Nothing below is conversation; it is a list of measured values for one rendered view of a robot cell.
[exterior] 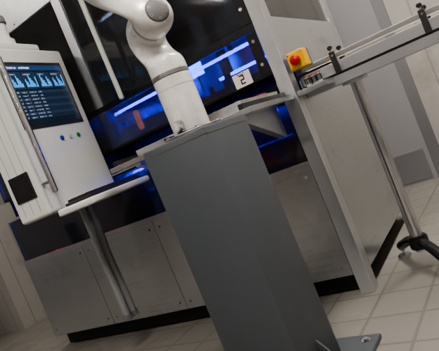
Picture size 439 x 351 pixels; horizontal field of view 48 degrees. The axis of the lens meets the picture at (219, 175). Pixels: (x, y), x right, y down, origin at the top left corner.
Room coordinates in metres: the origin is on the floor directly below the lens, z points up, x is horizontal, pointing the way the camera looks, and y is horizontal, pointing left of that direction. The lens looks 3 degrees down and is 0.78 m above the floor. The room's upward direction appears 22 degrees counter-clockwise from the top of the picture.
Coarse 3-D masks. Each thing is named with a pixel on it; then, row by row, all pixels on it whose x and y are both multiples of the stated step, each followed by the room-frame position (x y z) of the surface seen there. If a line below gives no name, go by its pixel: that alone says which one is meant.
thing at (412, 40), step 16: (416, 16) 1.84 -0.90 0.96; (384, 32) 1.91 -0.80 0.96; (400, 32) 1.85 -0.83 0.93; (416, 32) 1.83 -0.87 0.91; (432, 32) 1.80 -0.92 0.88; (336, 48) 2.10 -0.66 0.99; (352, 48) 1.98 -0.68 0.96; (368, 48) 1.92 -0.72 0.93; (384, 48) 1.89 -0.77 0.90; (400, 48) 1.87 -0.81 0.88; (416, 48) 1.84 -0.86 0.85; (320, 64) 2.06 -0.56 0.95; (336, 64) 1.98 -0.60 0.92; (352, 64) 1.96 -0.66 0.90; (368, 64) 1.93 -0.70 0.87; (384, 64) 1.90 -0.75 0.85; (304, 80) 2.07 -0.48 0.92; (336, 80) 2.01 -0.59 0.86
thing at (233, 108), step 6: (258, 96) 1.85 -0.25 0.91; (264, 96) 1.90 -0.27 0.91; (240, 102) 1.72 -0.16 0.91; (222, 108) 1.76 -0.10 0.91; (228, 108) 1.75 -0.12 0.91; (234, 108) 1.74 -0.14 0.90; (210, 114) 1.79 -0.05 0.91; (216, 114) 1.78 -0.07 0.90; (222, 114) 1.76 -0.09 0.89; (228, 114) 1.75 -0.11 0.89; (210, 120) 1.79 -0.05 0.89
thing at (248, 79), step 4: (240, 72) 2.09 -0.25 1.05; (244, 72) 2.08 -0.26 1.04; (248, 72) 2.07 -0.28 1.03; (236, 76) 2.10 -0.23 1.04; (244, 76) 2.08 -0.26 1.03; (248, 76) 2.08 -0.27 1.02; (236, 80) 2.11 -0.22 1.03; (244, 80) 2.09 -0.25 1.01; (248, 80) 2.08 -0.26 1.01; (252, 80) 2.07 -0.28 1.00; (236, 84) 2.11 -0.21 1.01; (240, 84) 2.10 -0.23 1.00; (244, 84) 2.09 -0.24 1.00; (248, 84) 2.08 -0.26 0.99; (236, 88) 2.11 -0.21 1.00
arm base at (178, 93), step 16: (160, 80) 1.49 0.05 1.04; (176, 80) 1.48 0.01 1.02; (192, 80) 1.53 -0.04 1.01; (160, 96) 1.51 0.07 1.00; (176, 96) 1.48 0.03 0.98; (192, 96) 1.50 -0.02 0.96; (176, 112) 1.49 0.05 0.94; (192, 112) 1.49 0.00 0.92; (176, 128) 1.48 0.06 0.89; (192, 128) 1.48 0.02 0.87
